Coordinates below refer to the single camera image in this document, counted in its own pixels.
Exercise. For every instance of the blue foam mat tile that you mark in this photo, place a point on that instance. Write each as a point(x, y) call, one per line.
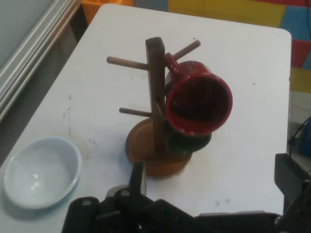
point(297, 21)

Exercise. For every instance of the blue round object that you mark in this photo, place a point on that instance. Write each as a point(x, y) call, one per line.
point(306, 143)

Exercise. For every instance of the red foam mat tile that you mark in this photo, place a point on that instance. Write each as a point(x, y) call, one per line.
point(301, 53)

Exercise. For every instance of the dark green ceramic mug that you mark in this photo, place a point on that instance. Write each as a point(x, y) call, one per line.
point(187, 143)

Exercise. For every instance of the wooden mug tree stand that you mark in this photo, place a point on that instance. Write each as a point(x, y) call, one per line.
point(155, 97)

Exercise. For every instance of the white window frame rail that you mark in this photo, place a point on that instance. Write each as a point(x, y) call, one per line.
point(29, 46)

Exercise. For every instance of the large yellow foam mat tile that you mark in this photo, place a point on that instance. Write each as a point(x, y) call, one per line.
point(223, 11)

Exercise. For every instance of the small yellow foam mat tile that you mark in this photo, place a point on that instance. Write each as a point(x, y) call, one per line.
point(301, 80)

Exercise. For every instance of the dark red ceramic mug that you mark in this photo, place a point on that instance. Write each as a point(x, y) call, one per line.
point(199, 102)

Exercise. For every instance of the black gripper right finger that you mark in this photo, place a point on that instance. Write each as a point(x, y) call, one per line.
point(289, 174)

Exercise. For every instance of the white bowl with blue outside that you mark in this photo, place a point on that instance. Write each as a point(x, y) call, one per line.
point(41, 172)

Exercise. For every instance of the orange foam mat tile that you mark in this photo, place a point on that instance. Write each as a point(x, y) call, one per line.
point(97, 9)

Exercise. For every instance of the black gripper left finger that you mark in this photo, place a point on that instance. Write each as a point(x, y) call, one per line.
point(137, 179)

